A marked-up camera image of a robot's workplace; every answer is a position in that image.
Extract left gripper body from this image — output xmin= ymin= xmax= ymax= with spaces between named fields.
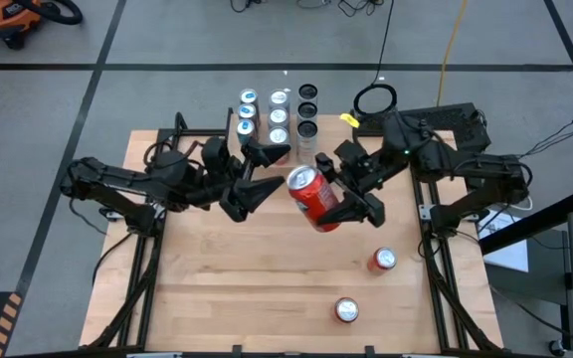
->
xmin=186 ymin=136 xmax=256 ymax=210

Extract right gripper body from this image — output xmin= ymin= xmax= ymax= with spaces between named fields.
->
xmin=333 ymin=111 xmax=415 ymax=200

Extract red-orange Fanta can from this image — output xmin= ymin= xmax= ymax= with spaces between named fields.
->
xmin=366 ymin=246 xmax=399 ymax=277
xmin=286 ymin=165 xmax=342 ymax=234

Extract tall silver can black lid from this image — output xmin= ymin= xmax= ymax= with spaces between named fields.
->
xmin=295 ymin=117 xmax=319 ymax=166
xmin=296 ymin=83 xmax=319 ymax=103
xmin=296 ymin=100 xmax=319 ymax=121

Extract dark blue patterned slim can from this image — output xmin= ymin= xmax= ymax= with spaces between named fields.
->
xmin=237 ymin=102 xmax=260 ymax=123

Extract slim silver can blue tab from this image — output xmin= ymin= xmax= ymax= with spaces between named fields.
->
xmin=238 ymin=88 xmax=261 ymax=106

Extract wooden shelf black metal legs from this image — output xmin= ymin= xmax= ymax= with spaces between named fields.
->
xmin=221 ymin=106 xmax=360 ymax=189

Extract black perforated computer case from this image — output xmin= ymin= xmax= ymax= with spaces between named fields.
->
xmin=354 ymin=102 xmax=492 ymax=155

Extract white paper sheet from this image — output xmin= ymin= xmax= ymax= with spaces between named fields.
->
xmin=476 ymin=211 xmax=530 ymax=273

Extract black desk beam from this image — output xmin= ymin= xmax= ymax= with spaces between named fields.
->
xmin=478 ymin=188 xmax=573 ymax=257

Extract black aluminium table frame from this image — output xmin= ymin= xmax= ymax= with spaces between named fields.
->
xmin=82 ymin=111 xmax=504 ymax=358

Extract black cable with coil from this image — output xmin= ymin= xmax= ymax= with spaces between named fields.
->
xmin=352 ymin=0 xmax=399 ymax=117

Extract yellow cable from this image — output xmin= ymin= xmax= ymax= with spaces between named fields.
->
xmin=435 ymin=0 xmax=470 ymax=108

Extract white cable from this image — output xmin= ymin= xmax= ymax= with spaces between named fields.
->
xmin=507 ymin=194 xmax=535 ymax=213

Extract black vacuum hose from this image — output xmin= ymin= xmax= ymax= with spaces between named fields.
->
xmin=15 ymin=0 xmax=85 ymax=27

